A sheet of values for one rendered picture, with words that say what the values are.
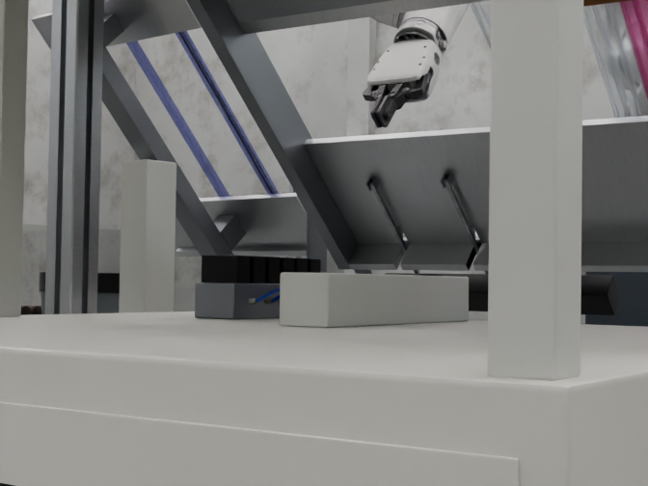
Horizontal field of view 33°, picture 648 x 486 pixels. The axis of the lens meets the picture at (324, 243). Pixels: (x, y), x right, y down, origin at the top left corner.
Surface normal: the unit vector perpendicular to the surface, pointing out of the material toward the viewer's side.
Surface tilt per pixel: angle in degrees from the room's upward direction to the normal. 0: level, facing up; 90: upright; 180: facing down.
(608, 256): 48
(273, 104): 90
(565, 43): 90
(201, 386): 90
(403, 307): 90
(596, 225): 138
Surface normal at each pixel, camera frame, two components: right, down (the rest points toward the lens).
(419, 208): -0.38, 0.72
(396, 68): -0.43, -0.62
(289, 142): 0.83, 0.00
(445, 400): -0.55, -0.04
